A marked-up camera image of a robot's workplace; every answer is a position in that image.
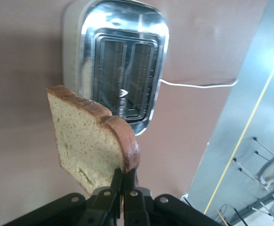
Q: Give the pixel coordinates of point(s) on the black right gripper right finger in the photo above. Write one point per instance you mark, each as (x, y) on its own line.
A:
(135, 207)

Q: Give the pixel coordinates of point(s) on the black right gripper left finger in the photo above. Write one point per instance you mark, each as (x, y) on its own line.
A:
(104, 207)

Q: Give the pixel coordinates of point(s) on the brown-crust bread slice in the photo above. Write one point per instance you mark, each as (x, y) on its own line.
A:
(85, 141)

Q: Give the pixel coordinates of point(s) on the silver two-slot toaster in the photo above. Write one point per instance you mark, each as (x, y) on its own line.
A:
(90, 35)

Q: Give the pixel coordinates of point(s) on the yellow floor tape line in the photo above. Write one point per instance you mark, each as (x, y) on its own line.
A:
(245, 131)

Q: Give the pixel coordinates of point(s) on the aluminium frame post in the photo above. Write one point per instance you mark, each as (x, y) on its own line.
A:
(185, 197)

